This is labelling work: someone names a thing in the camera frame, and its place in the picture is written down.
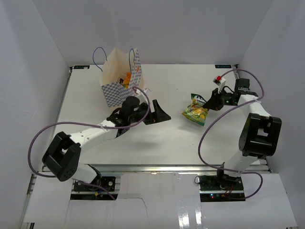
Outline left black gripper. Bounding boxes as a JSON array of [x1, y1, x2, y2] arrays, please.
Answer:
[[128, 100, 170, 125]]

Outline green yellow candy bag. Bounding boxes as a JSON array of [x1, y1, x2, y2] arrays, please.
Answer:
[[182, 94, 209, 126]]

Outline orange candy bag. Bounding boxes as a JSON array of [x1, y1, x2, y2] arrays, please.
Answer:
[[122, 72, 132, 89]]

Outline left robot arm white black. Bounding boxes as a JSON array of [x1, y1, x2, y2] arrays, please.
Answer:
[[42, 96, 171, 190]]

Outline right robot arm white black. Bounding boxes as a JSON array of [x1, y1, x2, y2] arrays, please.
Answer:
[[204, 76, 282, 190]]

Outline blue checkered paper bag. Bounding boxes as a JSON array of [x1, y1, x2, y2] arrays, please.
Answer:
[[96, 48, 144, 111]]

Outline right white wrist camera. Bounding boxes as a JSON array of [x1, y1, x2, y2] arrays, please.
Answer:
[[213, 76, 226, 93]]

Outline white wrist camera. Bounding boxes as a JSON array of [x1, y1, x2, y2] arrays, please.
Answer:
[[135, 88, 151, 103], [213, 76, 226, 93]]

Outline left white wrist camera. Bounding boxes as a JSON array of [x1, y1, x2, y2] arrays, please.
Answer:
[[135, 88, 151, 103]]

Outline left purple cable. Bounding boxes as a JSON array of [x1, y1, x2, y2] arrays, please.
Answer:
[[28, 86, 151, 201]]

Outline purple cable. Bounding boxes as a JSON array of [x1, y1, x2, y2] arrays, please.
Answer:
[[197, 69, 265, 200], [28, 86, 151, 201]]

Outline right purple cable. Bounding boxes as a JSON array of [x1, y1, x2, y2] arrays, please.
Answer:
[[197, 69, 265, 200]]

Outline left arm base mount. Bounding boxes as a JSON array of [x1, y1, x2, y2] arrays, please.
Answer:
[[72, 176, 116, 192]]

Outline aluminium front rail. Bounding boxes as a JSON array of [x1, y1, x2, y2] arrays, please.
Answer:
[[41, 158, 270, 175]]

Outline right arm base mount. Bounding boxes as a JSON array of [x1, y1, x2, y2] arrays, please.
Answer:
[[194, 169, 245, 202]]

